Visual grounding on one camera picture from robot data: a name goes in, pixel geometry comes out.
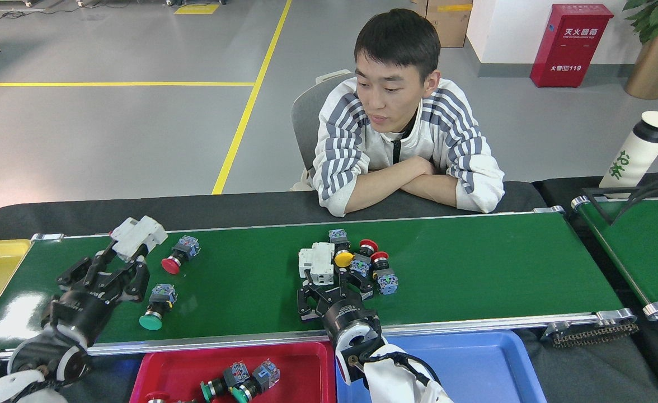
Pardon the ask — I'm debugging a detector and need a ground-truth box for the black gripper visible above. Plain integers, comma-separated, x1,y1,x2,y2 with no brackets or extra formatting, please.
41,242,151,348
298,269,382,348

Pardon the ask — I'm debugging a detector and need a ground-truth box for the white circuit breaker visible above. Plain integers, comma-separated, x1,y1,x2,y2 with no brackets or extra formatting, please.
110,215,169,264
298,242,336,286

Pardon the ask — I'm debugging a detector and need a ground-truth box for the yellow push button switch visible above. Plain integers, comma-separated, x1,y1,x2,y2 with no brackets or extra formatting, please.
328,228,355,269

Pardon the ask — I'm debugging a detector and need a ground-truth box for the green push button switch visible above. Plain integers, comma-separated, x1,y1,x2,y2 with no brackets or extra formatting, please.
200,361,251,402
139,283,178,331
230,359,281,403

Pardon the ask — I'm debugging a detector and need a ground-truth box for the red plastic tray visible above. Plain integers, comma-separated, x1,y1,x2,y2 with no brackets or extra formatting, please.
129,341,338,403

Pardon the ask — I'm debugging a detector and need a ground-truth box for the long green conveyor belt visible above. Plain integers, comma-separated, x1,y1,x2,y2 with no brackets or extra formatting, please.
0,206,640,367

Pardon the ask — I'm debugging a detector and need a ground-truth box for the blue plastic tray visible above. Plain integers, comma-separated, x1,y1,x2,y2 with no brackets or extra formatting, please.
335,330,548,403

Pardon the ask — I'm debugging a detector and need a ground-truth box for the short green conveyor belt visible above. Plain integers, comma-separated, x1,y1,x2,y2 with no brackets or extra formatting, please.
571,196,658,321

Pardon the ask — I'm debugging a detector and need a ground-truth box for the person's right hand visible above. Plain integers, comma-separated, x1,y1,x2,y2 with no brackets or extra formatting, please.
407,155,439,177

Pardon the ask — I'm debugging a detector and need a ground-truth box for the person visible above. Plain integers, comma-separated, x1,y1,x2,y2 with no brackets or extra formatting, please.
311,8,506,218

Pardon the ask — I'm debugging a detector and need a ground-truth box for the grey office chair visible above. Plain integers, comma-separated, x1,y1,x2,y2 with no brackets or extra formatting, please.
291,70,358,191

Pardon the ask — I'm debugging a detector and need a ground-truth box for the brown cardboard box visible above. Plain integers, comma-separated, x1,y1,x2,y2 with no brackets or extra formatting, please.
410,0,473,49

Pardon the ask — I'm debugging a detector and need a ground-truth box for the white bottle with black collar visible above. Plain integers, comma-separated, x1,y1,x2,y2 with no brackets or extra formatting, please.
599,110,658,196

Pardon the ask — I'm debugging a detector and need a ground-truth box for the red fire extinguisher box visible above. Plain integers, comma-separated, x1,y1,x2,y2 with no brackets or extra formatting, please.
530,3,614,88

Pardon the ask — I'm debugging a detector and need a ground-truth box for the potted plant in gold pot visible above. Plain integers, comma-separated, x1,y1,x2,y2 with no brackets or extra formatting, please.
623,0,658,100

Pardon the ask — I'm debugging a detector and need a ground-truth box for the black conveyor drive chain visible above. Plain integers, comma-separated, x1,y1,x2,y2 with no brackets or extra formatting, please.
550,322,640,349

